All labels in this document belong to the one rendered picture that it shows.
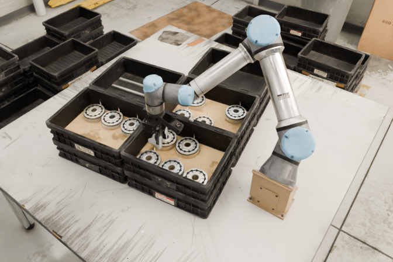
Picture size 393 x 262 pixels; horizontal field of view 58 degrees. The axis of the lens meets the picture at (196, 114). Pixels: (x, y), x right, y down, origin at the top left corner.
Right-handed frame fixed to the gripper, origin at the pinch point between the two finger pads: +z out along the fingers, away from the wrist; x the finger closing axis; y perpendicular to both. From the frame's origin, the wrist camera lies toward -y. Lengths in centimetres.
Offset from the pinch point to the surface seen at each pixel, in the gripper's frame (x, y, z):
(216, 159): -1.9, -24.6, 2.0
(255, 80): -64, -25, 2
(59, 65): -71, 123, 36
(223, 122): -25.2, -19.5, 2.0
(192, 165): 5.1, -16.0, 1.9
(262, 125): -44, -36, 15
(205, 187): 20.2, -27.9, -8.0
